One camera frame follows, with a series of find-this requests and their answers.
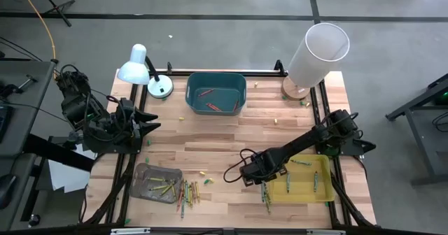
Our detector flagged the white paper sheets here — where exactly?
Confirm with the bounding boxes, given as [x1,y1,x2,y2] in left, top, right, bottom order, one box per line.
[47,143,97,194]

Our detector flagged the yellow cable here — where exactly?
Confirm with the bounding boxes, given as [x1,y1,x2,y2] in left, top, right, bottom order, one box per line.
[15,0,59,80]

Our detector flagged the white desk lamp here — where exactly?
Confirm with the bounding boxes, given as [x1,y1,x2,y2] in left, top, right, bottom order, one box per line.
[116,43,174,99]

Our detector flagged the dark grey desk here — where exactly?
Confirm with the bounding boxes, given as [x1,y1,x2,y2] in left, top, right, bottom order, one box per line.
[384,73,448,186]

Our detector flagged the black frame rails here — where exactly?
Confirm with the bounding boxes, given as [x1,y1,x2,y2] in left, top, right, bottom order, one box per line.
[309,80,377,227]
[82,83,148,226]

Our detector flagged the table lamp white cylinder shade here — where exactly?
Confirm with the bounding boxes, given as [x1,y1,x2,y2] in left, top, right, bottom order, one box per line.
[281,22,351,101]

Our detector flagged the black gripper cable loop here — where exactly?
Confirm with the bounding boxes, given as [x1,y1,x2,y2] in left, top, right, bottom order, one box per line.
[223,148,259,184]

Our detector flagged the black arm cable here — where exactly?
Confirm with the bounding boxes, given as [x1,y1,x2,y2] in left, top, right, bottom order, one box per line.
[57,64,123,142]

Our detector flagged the thin black cable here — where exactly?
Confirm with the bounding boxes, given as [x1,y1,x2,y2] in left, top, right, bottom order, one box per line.
[0,35,57,63]

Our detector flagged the black tripod stand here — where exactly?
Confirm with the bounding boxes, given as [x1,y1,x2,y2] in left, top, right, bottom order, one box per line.
[33,0,76,28]

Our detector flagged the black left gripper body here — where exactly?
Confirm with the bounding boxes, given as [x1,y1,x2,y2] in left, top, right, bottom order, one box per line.
[111,97,141,148]

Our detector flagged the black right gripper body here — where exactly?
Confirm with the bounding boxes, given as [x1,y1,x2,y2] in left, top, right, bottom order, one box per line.
[239,150,288,187]

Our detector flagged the black metal beam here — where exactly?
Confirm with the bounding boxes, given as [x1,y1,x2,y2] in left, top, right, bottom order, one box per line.
[23,133,96,173]

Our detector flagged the yellow plastic tray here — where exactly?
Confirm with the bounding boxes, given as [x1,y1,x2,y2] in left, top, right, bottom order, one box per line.
[267,154,336,204]

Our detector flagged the silver metal bracket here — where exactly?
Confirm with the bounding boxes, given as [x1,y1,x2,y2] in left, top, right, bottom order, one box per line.
[307,229,347,235]
[110,227,151,235]

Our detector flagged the black frame crossbar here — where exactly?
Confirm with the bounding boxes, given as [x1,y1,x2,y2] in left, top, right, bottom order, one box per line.
[149,59,288,78]

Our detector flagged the grey translucent plastic tray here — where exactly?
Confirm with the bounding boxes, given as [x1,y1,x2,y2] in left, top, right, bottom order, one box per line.
[129,162,184,205]

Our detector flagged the black desk device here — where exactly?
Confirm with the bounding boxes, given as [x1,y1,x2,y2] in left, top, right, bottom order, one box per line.
[0,105,14,141]

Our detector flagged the teal plastic bin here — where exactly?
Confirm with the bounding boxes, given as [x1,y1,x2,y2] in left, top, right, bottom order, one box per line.
[185,71,247,116]

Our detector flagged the black frame bar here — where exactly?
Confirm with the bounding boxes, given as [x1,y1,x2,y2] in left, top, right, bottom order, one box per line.
[0,223,448,235]

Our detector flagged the silver and black handle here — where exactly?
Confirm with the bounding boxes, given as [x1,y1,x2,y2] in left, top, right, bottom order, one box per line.
[15,74,38,93]

